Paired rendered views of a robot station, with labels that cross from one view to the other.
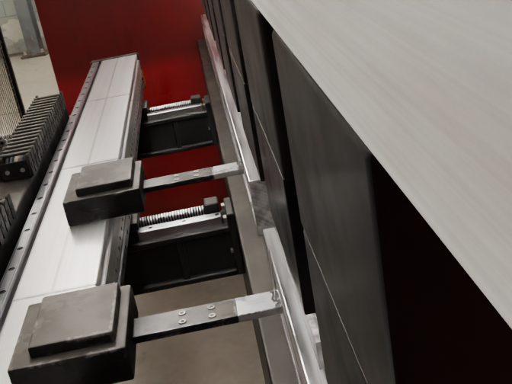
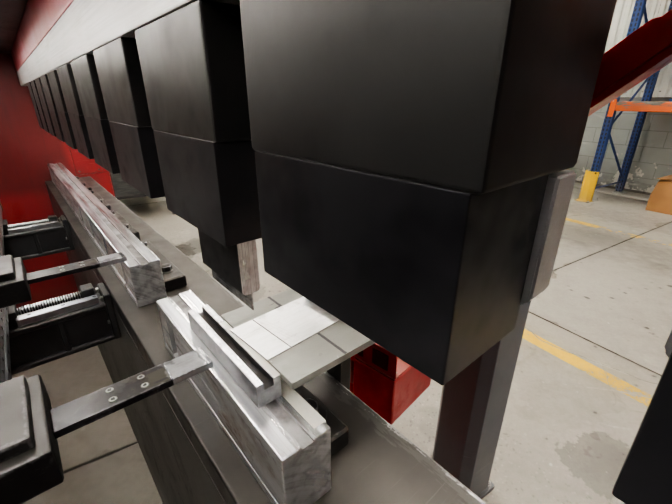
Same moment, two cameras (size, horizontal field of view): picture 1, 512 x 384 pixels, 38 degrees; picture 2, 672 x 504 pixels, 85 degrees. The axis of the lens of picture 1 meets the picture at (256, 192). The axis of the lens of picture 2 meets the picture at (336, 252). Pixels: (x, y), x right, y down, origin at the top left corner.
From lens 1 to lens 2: 0.31 m
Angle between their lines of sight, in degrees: 35
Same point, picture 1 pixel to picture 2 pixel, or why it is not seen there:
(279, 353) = (188, 397)
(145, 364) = not seen: hidden behind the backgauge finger
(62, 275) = not seen: outside the picture
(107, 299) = (12, 398)
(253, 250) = (137, 318)
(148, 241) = (27, 326)
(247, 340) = (104, 381)
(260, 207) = (139, 286)
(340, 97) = not seen: outside the picture
